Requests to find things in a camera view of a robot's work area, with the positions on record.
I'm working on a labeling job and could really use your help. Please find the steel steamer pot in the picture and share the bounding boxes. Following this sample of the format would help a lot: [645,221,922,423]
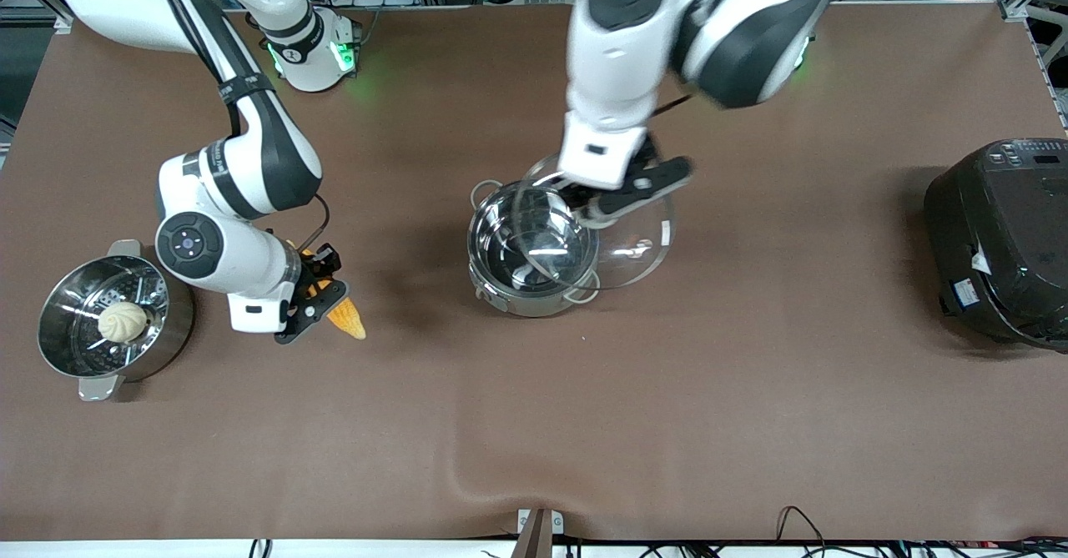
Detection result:
[37,239,195,402]

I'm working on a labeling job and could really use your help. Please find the steel cooking pot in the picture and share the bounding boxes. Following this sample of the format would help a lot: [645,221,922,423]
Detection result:
[467,178,602,319]

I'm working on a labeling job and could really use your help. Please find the yellow corn cob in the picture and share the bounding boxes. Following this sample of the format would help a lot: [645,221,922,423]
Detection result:
[288,241,367,341]

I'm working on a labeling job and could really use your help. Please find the white steamed bun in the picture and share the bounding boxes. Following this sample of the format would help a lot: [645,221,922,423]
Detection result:
[98,302,149,344]

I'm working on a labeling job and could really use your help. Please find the brown table mat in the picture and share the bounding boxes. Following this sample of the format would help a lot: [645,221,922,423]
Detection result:
[0,3,1068,542]

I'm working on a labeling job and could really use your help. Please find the metal table edge bracket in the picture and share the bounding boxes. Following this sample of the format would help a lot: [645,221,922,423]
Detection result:
[511,507,566,558]

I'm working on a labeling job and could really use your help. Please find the glass pot lid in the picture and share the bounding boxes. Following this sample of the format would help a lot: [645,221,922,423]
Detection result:
[513,153,676,293]

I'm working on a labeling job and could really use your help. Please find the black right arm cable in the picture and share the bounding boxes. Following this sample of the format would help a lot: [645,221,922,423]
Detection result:
[296,194,331,252]

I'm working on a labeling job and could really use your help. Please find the thin black cable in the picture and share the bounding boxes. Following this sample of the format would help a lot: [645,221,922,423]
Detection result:
[774,505,829,552]

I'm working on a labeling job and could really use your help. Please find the black rice cooker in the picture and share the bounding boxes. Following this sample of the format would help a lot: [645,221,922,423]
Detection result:
[923,138,1068,352]

